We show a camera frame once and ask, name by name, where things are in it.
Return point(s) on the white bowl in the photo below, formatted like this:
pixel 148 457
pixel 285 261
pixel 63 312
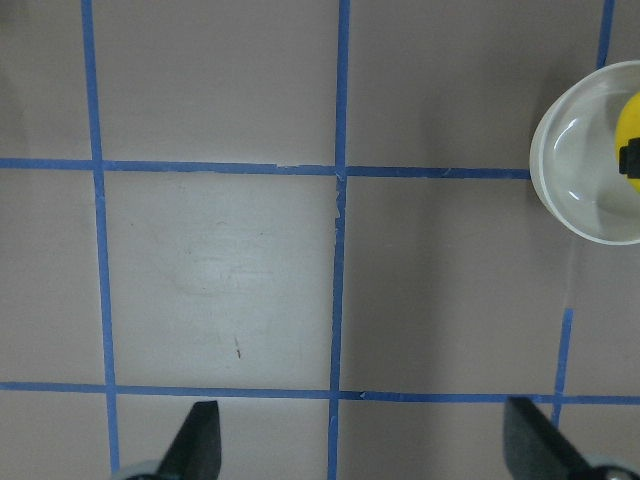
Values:
pixel 573 158

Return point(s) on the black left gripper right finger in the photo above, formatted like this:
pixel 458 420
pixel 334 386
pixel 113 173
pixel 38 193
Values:
pixel 533 448

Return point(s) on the yellow lemon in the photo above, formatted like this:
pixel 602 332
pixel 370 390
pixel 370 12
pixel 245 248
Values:
pixel 627 127

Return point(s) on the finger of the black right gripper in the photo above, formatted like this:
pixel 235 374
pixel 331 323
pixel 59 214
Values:
pixel 629 158

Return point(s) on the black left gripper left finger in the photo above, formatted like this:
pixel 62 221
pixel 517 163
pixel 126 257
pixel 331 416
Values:
pixel 195 452

